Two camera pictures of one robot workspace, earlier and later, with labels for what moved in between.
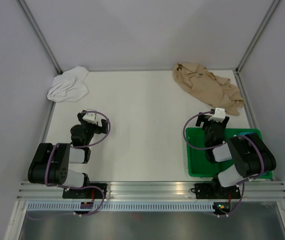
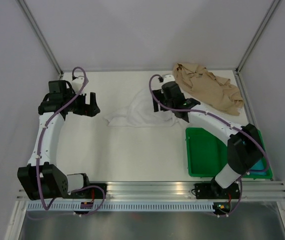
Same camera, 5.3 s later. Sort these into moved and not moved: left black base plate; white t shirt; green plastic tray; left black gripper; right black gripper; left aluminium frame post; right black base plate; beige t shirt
Moved: left black gripper; right black gripper; white t shirt
Not moved: beige t shirt; right black base plate; left aluminium frame post; left black base plate; green plastic tray
